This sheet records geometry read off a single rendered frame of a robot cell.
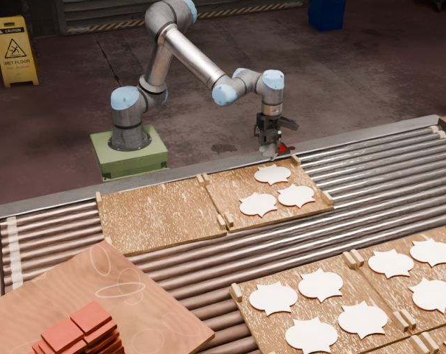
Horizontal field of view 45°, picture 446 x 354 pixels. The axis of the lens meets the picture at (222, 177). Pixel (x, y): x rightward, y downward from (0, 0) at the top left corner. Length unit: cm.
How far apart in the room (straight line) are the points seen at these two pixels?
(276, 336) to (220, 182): 75
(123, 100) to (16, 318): 103
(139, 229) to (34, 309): 51
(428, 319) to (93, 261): 99
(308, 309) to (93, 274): 63
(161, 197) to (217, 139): 222
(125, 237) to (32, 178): 218
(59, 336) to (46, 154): 306
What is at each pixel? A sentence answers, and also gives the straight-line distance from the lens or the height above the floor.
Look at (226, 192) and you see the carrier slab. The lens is 205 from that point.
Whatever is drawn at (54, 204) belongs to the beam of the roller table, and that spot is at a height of 91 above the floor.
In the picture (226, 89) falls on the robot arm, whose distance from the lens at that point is 184.
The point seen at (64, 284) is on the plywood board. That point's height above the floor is 104.
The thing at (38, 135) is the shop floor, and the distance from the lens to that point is 450.
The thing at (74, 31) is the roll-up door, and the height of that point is 5.
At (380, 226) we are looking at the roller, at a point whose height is 92.
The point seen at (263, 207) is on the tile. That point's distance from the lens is 197.
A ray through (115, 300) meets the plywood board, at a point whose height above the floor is 104.
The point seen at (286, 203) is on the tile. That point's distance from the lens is 199.
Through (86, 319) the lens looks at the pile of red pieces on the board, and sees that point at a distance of 129.
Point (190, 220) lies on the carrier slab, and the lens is 192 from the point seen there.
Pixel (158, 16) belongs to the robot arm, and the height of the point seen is 154.
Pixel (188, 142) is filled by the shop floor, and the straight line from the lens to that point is 419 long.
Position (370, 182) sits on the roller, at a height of 91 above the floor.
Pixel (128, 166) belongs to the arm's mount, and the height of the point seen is 92.
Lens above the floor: 215
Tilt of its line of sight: 35 degrees down
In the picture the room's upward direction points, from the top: straight up
